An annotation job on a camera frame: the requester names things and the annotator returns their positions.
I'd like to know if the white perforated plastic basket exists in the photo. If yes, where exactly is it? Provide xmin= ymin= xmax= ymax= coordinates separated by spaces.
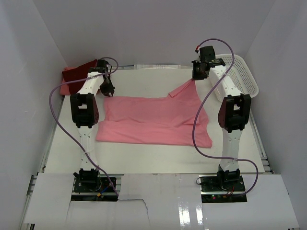
xmin=210 ymin=54 xmax=259 ymax=102

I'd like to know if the pink t shirt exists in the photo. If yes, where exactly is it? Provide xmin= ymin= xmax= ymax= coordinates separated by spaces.
xmin=96 ymin=80 xmax=213 ymax=148

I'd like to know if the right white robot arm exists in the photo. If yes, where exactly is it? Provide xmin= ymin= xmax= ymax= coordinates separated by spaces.
xmin=192 ymin=46 xmax=251 ymax=191

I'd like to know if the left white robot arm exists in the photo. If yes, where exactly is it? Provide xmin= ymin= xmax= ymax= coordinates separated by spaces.
xmin=62 ymin=58 xmax=115 ymax=192

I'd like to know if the folded dark red t shirt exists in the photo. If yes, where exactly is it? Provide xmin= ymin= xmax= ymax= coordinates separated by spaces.
xmin=62 ymin=59 xmax=97 ymax=82

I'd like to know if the folded salmon t shirt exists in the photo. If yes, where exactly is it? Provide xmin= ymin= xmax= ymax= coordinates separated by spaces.
xmin=60 ymin=78 xmax=82 ymax=96

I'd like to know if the white paper sheet front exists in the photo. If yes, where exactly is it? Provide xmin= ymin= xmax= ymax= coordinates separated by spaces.
xmin=24 ymin=173 xmax=299 ymax=230

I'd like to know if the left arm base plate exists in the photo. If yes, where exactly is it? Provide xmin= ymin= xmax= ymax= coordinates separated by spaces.
xmin=71 ymin=169 xmax=118 ymax=202

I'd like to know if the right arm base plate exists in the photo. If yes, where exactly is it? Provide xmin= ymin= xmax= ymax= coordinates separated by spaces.
xmin=196 ymin=176 xmax=247 ymax=204

